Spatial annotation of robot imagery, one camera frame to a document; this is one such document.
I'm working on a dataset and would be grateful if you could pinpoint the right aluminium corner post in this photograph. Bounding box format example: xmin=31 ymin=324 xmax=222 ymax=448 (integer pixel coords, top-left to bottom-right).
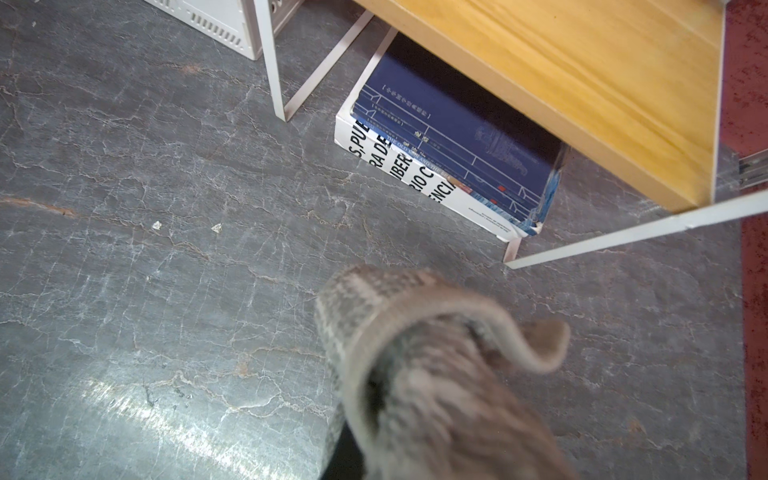
xmin=715 ymin=145 xmax=767 ymax=202

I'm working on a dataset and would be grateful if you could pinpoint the dark blue book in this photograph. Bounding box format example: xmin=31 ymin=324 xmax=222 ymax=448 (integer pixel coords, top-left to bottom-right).
xmin=352 ymin=33 xmax=562 ymax=227

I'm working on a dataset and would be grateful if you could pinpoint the wooden white-framed bookshelf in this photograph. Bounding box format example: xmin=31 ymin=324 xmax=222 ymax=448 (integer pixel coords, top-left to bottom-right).
xmin=251 ymin=1 xmax=767 ymax=269

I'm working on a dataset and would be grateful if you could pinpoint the light blue patterned book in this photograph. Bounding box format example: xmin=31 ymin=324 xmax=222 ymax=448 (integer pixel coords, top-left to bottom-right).
xmin=517 ymin=142 xmax=570 ymax=236

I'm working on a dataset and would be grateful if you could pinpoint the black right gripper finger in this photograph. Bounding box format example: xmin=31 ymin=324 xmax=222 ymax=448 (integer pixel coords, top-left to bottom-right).
xmin=320 ymin=420 xmax=365 ymax=480

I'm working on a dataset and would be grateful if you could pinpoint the white book with black lettering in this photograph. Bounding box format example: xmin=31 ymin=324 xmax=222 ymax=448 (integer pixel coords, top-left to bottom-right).
xmin=334 ymin=93 xmax=528 ymax=242

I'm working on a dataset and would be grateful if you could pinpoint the white file organizer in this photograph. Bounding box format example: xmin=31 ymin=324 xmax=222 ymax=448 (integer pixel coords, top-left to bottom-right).
xmin=143 ymin=0 xmax=307 ymax=61

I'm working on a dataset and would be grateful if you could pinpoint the grey patterned cloth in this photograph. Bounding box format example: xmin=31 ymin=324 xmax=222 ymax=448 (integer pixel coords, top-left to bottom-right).
xmin=315 ymin=264 xmax=576 ymax=479

